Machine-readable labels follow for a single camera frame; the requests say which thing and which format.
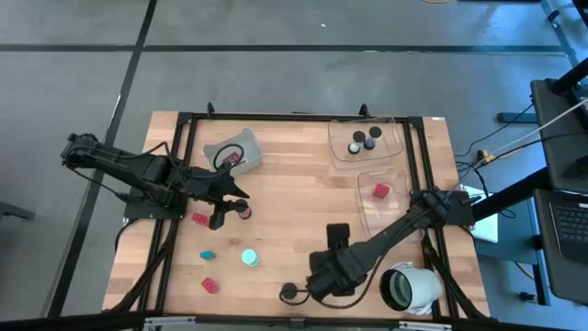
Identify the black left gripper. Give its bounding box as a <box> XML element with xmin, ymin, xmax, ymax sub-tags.
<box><xmin>183</xmin><ymin>167</ymin><xmax>252</xmax><ymax>231</ymax></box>

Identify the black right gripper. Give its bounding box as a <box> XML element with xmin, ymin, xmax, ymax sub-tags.
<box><xmin>305</xmin><ymin>223</ymin><xmax>371</xmax><ymax>300</ymax></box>

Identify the red sand timer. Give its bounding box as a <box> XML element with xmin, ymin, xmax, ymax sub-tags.
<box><xmin>234</xmin><ymin>199</ymin><xmax>254</xmax><ymax>221</ymax></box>

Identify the black round disc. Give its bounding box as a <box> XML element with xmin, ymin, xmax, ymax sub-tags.
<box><xmin>279</xmin><ymin>281</ymin><xmax>300</xmax><ymax>302</ymax></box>

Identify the white sand timer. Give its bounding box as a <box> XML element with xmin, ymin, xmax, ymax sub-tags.
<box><xmin>347</xmin><ymin>130</ymin><xmax>368</xmax><ymax>155</ymax></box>

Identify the blue sand timer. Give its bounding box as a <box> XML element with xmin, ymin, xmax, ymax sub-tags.
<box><xmin>363</xmin><ymin>125</ymin><xmax>383</xmax><ymax>151</ymax></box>

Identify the clear plastic tray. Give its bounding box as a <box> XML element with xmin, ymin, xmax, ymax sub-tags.
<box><xmin>326</xmin><ymin>115</ymin><xmax>405</xmax><ymax>171</ymax></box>
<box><xmin>356</xmin><ymin>167</ymin><xmax>426</xmax><ymax>243</ymax></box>

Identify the grey plastic storage bin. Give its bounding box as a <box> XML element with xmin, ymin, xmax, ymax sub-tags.
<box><xmin>202</xmin><ymin>127</ymin><xmax>265</xmax><ymax>178</ymax></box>

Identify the white cylindrical cup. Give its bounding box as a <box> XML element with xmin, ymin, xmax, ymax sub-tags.
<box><xmin>378</xmin><ymin>268</ymin><xmax>442</xmax><ymax>314</ymax></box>

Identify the white paper sheet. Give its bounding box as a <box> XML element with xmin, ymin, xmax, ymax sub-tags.
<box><xmin>458</xmin><ymin>183</ymin><xmax>500</xmax><ymax>244</ymax></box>

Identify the black support beam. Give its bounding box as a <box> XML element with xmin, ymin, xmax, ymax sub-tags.
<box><xmin>470</xmin><ymin>167</ymin><xmax>552</xmax><ymax>222</ymax></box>

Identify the black rig bar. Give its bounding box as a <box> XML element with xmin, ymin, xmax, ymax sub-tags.
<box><xmin>0</xmin><ymin>311</ymin><xmax>588</xmax><ymax>331</ymax></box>

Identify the dark stand foot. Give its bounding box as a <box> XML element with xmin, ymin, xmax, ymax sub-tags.
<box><xmin>0</xmin><ymin>200</ymin><xmax>36</xmax><ymax>222</ymax></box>

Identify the black laptop computer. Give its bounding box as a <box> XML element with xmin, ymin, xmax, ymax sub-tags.
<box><xmin>532</xmin><ymin>188</ymin><xmax>588</xmax><ymax>304</ymax></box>

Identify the black computer mouse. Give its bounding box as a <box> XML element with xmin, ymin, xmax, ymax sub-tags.
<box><xmin>562</xmin><ymin>154</ymin><xmax>588</xmax><ymax>180</ymax></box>

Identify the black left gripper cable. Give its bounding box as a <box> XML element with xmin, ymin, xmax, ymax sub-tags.
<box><xmin>212</xmin><ymin>143</ymin><xmax>246</xmax><ymax>174</ymax></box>

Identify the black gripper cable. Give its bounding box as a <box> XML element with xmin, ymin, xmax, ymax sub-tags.
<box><xmin>278</xmin><ymin>257</ymin><xmax>385</xmax><ymax>310</ymax></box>
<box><xmin>212</xmin><ymin>143</ymin><xmax>246</xmax><ymax>174</ymax></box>

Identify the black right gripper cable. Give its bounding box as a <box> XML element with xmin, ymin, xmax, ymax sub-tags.
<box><xmin>278</xmin><ymin>257</ymin><xmax>385</xmax><ymax>310</ymax></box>

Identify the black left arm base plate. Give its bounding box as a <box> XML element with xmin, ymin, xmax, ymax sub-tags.
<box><xmin>122</xmin><ymin>183</ymin><xmax>190</xmax><ymax>221</ymax></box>

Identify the black aluminium table frame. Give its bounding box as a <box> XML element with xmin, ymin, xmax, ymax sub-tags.
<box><xmin>117</xmin><ymin>101</ymin><xmax>491</xmax><ymax>323</ymax></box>

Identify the silver metal bracket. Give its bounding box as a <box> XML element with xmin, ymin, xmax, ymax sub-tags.
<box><xmin>142</xmin><ymin>315</ymin><xmax>194</xmax><ymax>331</ymax></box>
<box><xmin>398</xmin><ymin>320</ymin><xmax>454</xmax><ymax>331</ymax></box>

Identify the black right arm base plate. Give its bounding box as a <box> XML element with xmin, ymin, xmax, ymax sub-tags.
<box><xmin>409</xmin><ymin>188</ymin><xmax>475</xmax><ymax>227</ymax></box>

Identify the white cable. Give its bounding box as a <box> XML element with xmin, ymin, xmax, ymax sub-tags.
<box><xmin>498</xmin><ymin>97</ymin><xmax>588</xmax><ymax>151</ymax></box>

